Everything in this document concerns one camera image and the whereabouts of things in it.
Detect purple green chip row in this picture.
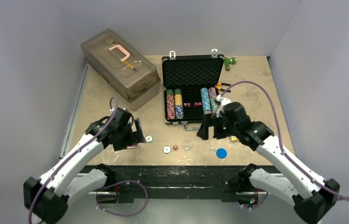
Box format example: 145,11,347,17
208,87,219,113

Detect pink c-clamp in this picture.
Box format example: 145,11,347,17
108,44,131,62

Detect black poker set case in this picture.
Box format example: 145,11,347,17
161,49,224,125

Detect green toy tool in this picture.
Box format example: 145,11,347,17
224,57,237,71

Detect red white chip row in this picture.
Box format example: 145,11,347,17
166,90,176,120

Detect red dice in case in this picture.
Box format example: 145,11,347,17
183,102,202,108

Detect white dealer chip right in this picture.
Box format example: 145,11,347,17
163,146,171,154

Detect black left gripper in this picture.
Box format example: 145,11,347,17
114,118,144,151

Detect translucent brown plastic box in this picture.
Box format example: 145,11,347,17
81,28,161,111

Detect light blue chip row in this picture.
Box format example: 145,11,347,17
200,88,212,114

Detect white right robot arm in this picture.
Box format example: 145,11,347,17
197,102,340,224

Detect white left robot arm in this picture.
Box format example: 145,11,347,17
23,108,146,224

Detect clear round button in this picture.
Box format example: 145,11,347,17
182,140,193,151

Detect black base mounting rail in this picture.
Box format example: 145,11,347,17
96,165,263,203

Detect white dealer chip left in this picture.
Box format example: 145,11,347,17
145,135,153,143

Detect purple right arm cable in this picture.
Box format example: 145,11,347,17
221,81,349,205

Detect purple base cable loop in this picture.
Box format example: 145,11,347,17
95,180,149,217

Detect orange handled pliers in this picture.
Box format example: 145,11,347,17
215,83,231,92

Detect yellow blue chip row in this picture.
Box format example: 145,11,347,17
174,89,184,119

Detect white dealer chip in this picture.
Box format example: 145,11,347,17
145,135,153,143
163,146,171,154

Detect blue round button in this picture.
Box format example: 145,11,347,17
216,148,227,159

